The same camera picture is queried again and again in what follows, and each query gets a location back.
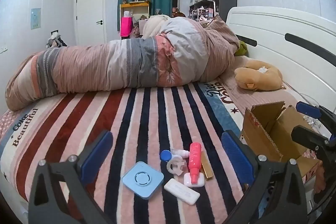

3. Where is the brown plush toy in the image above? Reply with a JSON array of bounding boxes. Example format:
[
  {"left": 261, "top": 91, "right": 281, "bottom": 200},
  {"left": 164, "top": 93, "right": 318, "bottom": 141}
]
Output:
[{"left": 234, "top": 59, "right": 284, "bottom": 91}]

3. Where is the light blue square device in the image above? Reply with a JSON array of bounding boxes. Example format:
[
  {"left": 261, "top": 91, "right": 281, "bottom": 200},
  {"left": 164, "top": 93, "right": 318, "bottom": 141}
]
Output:
[{"left": 122, "top": 161, "right": 164, "bottom": 200}]

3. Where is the brown cardboard box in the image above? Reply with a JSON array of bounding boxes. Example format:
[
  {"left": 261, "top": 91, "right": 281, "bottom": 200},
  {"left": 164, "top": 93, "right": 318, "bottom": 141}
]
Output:
[{"left": 240, "top": 101, "right": 322, "bottom": 184}]

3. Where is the white door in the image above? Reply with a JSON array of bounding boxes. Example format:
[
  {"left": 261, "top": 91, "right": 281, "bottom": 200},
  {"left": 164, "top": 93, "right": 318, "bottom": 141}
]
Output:
[{"left": 76, "top": 0, "right": 107, "bottom": 46}]

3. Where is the white bed headboard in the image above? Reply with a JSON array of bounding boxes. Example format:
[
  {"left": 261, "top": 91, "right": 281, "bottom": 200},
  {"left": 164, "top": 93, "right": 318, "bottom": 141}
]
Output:
[{"left": 226, "top": 6, "right": 336, "bottom": 119}]

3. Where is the white desk rack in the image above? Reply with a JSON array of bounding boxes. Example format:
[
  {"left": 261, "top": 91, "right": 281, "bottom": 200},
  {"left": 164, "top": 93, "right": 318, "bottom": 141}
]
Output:
[{"left": 189, "top": 0, "right": 217, "bottom": 21}]

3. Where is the cream pillow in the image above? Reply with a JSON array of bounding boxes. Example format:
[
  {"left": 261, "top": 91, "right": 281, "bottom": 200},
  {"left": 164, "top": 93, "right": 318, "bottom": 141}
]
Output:
[{"left": 142, "top": 14, "right": 172, "bottom": 39}]

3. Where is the white rectangular case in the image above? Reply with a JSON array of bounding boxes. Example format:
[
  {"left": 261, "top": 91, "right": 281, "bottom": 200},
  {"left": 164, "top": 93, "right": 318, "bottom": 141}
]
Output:
[{"left": 164, "top": 178, "right": 200, "bottom": 206}]

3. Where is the small white dropper bottle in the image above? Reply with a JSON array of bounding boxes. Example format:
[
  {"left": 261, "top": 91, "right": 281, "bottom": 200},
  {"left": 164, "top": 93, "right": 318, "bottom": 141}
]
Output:
[{"left": 170, "top": 149, "right": 192, "bottom": 159}]

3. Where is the green plush toy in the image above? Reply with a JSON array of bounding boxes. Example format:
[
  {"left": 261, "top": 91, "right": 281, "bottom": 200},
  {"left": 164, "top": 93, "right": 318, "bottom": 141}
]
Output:
[{"left": 234, "top": 40, "right": 249, "bottom": 56}]

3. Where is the small white square case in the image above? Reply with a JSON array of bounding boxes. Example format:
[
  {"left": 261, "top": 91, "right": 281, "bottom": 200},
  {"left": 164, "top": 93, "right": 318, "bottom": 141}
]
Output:
[{"left": 183, "top": 172, "right": 205, "bottom": 188}]

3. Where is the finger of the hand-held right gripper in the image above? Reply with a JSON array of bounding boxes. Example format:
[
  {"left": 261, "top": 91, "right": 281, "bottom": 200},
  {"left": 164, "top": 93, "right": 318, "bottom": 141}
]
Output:
[
  {"left": 291, "top": 126, "right": 331, "bottom": 151},
  {"left": 296, "top": 101, "right": 336, "bottom": 123}
]

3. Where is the yellow shelf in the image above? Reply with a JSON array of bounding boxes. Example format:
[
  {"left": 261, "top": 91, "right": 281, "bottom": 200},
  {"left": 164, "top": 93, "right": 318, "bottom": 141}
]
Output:
[{"left": 120, "top": 1, "right": 150, "bottom": 17}]

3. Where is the pink gift bag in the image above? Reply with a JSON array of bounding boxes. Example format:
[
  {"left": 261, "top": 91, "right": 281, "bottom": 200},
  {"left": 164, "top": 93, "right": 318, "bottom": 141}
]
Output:
[{"left": 120, "top": 17, "right": 133, "bottom": 37}]

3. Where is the striped printed blanket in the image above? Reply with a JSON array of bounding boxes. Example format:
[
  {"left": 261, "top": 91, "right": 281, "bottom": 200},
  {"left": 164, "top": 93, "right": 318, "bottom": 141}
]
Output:
[{"left": 0, "top": 80, "right": 323, "bottom": 224}]

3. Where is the pink grey patterned quilt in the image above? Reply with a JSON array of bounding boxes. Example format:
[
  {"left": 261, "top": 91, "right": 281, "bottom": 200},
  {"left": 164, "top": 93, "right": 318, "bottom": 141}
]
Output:
[{"left": 5, "top": 15, "right": 247, "bottom": 111}]

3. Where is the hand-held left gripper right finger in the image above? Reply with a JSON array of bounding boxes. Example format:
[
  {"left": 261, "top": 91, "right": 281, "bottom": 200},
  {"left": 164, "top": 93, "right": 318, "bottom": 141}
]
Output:
[{"left": 221, "top": 130, "right": 309, "bottom": 224}]

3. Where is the gold rectangular tube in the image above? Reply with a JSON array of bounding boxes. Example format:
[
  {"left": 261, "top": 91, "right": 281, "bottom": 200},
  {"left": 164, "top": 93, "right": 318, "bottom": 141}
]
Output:
[{"left": 200, "top": 152, "right": 213, "bottom": 181}]

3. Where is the grey black bag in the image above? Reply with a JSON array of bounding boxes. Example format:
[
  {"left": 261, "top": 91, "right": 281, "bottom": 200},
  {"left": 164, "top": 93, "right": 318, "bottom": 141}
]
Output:
[{"left": 47, "top": 30, "right": 67, "bottom": 49}]

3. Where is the blue wall poster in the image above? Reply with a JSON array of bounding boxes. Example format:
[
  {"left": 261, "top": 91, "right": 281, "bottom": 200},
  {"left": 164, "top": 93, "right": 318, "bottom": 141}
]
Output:
[{"left": 31, "top": 8, "right": 42, "bottom": 30}]

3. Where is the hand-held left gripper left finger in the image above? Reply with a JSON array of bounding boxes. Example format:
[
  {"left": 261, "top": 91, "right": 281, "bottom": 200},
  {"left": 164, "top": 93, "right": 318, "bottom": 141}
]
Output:
[{"left": 28, "top": 130, "right": 114, "bottom": 224}]

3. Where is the pink plastic bottle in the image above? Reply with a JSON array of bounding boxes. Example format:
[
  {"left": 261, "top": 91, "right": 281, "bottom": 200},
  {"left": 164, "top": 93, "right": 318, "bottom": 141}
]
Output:
[{"left": 188, "top": 143, "right": 204, "bottom": 185}]

